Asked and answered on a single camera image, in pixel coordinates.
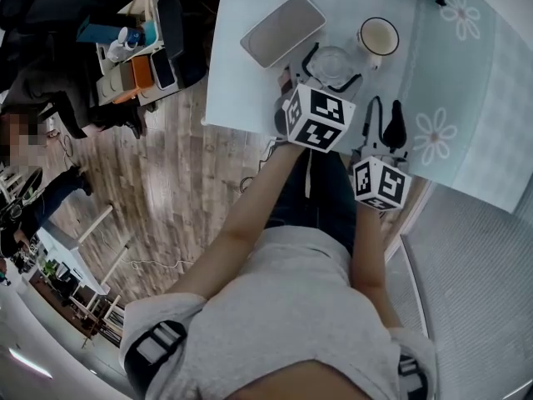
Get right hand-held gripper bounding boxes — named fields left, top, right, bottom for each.
left=351, top=95, right=413, bottom=213

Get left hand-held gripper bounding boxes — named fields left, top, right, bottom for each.
left=273, top=42, right=363, bottom=154

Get clear glass cup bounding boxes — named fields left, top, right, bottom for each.
left=308, top=45, right=356, bottom=89

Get person's right forearm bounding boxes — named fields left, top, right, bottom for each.
left=351, top=207, right=404, bottom=330

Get person's left forearm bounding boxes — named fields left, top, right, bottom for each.
left=165, top=141, right=310, bottom=300

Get person's left hand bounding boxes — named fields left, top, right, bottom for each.
left=276, top=66, right=294, bottom=96

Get white mug with dark rim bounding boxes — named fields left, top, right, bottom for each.
left=356, top=17, right=401, bottom=71

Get person's dark trousers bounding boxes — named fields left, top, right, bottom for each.
left=265, top=147, right=360, bottom=254

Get teal flower print table mat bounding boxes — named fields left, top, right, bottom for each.
left=397, top=0, right=533, bottom=214

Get smartphone with dark screen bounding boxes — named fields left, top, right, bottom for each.
left=149, top=49, right=177, bottom=91

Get orange box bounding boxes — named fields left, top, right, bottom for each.
left=130, top=55, right=156, bottom=92

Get white and blue mug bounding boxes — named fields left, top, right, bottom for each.
left=117, top=26, right=146, bottom=53

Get grey ribbed mat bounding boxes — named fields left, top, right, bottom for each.
left=400, top=184, right=533, bottom=400

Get person's grey shirt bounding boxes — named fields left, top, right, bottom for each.
left=120, top=226, right=438, bottom=400

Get white storage cart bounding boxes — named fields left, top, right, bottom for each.
left=94, top=0, right=187, bottom=108

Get teal box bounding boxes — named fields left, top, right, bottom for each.
left=76, top=13, right=146, bottom=46

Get person's chin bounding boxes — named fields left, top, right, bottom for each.
left=223, top=357, right=376, bottom=400

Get white table with wooden legs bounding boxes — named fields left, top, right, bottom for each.
left=36, top=204, right=131, bottom=298

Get white trouser drawstring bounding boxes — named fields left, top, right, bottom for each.
left=305, top=147, right=314, bottom=200

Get black floor cable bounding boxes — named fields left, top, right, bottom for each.
left=238, top=138, right=279, bottom=195

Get white floor cable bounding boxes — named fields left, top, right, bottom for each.
left=127, top=257, right=197, bottom=271

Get black harness strap with buckle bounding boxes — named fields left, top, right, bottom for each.
left=123, top=320, right=188, bottom=393
left=396, top=352, right=431, bottom=400

